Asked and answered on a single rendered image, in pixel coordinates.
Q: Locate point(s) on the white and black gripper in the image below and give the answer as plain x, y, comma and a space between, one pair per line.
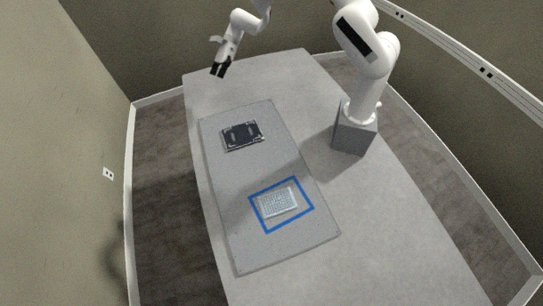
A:
226, 50

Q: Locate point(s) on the blue tape outline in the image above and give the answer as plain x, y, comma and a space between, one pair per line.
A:
267, 231

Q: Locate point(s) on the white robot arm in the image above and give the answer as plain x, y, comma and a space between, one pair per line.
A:
353, 28

